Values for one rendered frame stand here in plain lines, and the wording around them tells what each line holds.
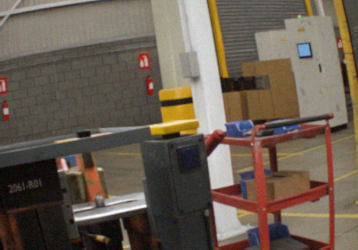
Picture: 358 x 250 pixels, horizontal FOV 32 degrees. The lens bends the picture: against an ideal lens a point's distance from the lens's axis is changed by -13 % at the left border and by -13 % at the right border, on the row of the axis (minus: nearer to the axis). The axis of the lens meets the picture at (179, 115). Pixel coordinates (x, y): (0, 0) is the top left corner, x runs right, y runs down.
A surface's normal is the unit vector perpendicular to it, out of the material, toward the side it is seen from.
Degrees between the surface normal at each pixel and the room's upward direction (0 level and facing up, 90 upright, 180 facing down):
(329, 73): 90
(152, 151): 90
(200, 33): 90
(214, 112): 90
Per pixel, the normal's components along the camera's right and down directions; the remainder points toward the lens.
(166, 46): -0.82, 0.14
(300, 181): 0.46, -0.02
